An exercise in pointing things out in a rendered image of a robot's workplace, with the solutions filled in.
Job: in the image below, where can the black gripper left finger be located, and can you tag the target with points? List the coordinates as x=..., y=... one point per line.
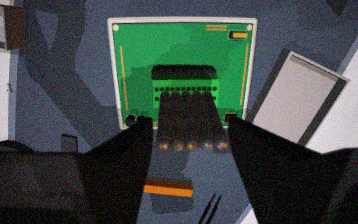
x=102, y=186

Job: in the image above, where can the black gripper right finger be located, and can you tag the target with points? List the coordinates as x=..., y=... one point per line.
x=286, y=182

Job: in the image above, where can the dark blue work mat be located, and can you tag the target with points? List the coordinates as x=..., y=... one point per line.
x=62, y=83

